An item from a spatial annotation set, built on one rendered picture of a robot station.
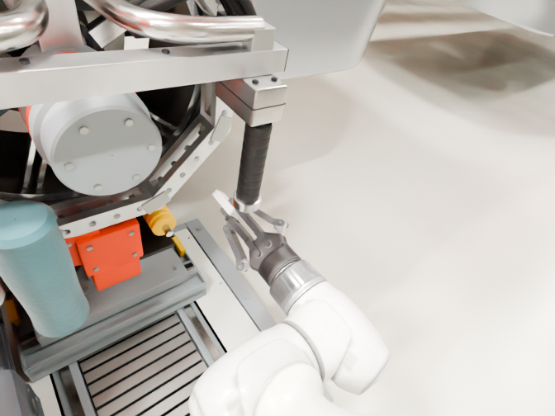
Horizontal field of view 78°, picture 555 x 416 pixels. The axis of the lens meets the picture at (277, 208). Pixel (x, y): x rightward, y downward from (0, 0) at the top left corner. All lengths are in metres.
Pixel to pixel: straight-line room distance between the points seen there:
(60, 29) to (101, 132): 0.16
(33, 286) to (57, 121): 0.27
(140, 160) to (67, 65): 0.17
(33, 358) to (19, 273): 0.57
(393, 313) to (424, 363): 0.20
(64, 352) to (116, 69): 0.85
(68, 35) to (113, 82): 0.20
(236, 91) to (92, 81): 0.17
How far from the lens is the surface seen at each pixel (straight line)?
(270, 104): 0.43
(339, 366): 0.53
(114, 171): 0.48
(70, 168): 0.46
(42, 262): 0.58
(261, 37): 0.43
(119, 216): 0.74
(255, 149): 0.46
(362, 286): 1.49
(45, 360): 1.10
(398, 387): 1.34
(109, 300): 1.07
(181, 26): 0.38
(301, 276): 0.56
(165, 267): 1.11
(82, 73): 0.36
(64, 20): 0.55
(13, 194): 0.77
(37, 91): 0.36
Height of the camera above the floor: 1.12
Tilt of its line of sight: 43 degrees down
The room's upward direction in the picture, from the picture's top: 14 degrees clockwise
